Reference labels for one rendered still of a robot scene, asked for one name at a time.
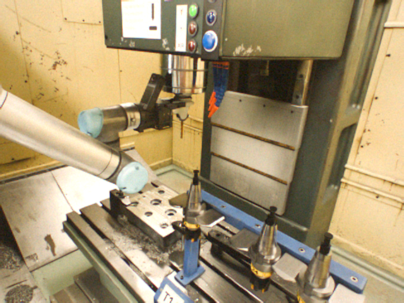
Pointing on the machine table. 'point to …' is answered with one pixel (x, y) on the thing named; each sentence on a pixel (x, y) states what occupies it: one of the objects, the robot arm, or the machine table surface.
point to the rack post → (190, 264)
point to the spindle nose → (183, 74)
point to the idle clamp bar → (219, 243)
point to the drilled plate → (162, 237)
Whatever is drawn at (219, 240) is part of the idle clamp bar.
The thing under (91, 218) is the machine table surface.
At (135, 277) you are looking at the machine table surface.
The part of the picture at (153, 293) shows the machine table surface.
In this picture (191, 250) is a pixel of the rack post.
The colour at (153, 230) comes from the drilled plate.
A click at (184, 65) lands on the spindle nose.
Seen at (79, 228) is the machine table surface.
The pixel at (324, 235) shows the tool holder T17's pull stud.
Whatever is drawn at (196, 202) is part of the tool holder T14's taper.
